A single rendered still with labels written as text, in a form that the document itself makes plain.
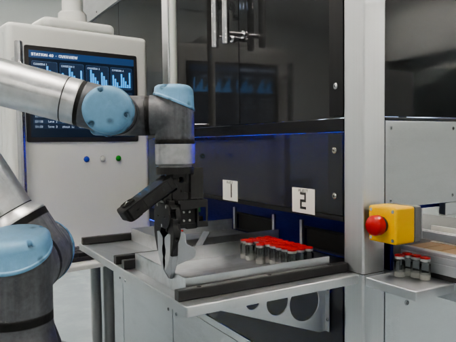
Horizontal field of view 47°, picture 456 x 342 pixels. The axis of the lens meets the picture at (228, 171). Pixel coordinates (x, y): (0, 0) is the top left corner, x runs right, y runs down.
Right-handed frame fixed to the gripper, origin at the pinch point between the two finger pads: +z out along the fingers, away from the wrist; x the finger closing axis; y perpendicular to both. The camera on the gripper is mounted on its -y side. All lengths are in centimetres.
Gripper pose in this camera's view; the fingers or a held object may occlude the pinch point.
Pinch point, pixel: (166, 272)
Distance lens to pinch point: 101.6
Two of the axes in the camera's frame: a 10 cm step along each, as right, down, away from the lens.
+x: -5.1, -0.4, 8.6
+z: 0.1, 10.0, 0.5
